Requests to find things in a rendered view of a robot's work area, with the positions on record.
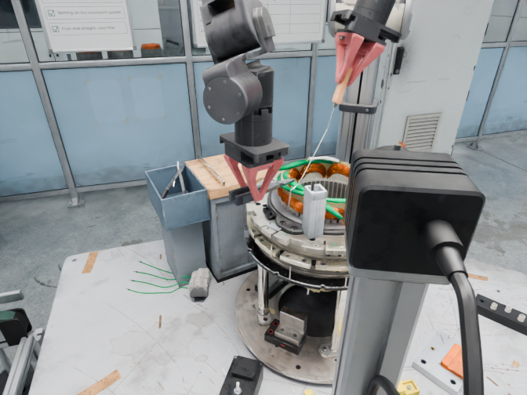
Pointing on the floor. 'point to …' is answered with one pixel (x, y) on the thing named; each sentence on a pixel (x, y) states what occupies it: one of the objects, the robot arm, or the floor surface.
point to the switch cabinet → (429, 75)
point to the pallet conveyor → (26, 342)
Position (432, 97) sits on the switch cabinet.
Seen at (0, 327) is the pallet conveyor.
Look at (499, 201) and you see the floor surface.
